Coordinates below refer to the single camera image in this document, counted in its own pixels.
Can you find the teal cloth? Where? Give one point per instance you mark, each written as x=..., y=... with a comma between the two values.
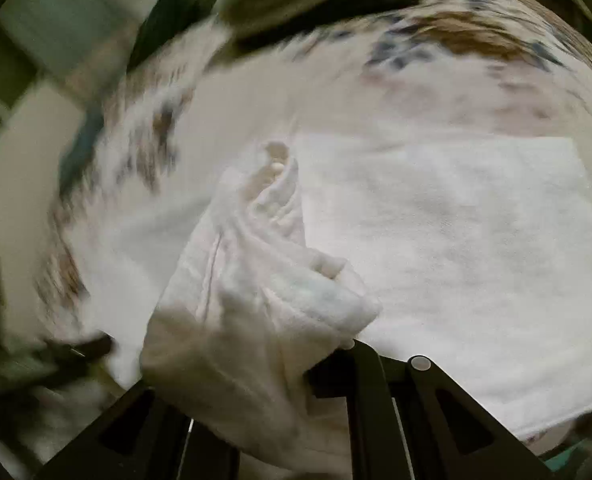
x=566, y=455

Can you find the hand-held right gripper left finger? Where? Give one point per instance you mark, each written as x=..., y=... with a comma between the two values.
x=146, y=440

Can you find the floral printed bed sheet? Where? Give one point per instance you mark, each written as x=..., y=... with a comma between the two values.
x=286, y=85

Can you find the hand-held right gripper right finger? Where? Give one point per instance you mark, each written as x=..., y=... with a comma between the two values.
x=366, y=385

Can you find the white towel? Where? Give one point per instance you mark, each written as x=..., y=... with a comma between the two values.
x=426, y=240

